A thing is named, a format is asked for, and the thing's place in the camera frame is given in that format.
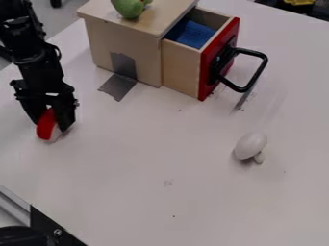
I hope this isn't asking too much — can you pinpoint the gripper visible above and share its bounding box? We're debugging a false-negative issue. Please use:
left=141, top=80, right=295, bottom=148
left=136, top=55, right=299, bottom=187
left=9, top=78, right=82, bottom=133

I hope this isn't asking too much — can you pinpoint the red toy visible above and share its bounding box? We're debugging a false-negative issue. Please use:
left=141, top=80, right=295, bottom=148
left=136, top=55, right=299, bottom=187
left=35, top=108, right=64, bottom=142

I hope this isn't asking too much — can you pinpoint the drawer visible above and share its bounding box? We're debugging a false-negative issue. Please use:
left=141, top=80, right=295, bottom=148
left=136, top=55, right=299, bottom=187
left=160, top=6, right=270, bottom=102

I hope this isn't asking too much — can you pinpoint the cabinet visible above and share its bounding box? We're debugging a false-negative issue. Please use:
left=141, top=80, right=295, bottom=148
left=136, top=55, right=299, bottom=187
left=75, top=0, right=201, bottom=88

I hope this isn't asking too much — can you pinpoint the green toy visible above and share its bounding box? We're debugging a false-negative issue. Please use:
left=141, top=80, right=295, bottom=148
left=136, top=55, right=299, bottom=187
left=109, top=0, right=155, bottom=19

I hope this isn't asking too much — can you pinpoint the blue cloth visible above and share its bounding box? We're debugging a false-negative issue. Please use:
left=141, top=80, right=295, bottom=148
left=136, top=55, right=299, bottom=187
left=163, top=18, right=219, bottom=50

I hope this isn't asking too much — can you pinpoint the white toy mushroom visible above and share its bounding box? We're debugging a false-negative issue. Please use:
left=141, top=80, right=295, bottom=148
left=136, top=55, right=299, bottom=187
left=232, top=132, right=270, bottom=165

